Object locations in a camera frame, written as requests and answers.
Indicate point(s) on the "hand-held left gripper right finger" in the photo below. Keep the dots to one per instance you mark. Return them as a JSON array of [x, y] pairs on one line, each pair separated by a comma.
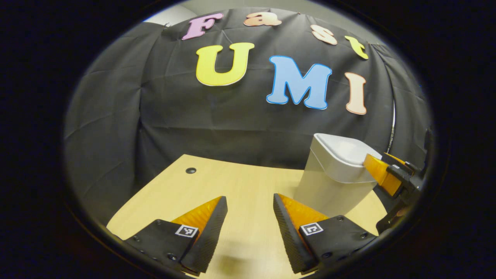
[[290, 240]]

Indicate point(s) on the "white desktop garbage bin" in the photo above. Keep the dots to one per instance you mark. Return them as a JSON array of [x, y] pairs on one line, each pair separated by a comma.
[[329, 182]]

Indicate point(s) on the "wooden desktop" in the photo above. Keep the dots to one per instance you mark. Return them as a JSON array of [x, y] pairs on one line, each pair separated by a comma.
[[240, 186]]

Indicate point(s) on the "black backdrop cloth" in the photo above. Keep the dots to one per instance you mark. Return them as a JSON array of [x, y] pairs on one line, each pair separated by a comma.
[[193, 116]]

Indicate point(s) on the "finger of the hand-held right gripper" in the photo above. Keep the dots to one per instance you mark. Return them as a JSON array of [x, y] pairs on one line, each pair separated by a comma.
[[407, 166], [383, 174]]

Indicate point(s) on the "black desk grommet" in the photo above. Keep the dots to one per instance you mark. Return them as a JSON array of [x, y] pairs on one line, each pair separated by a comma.
[[190, 170]]

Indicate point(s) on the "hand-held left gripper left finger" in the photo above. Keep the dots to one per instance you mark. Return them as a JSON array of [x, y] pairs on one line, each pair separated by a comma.
[[209, 240]]

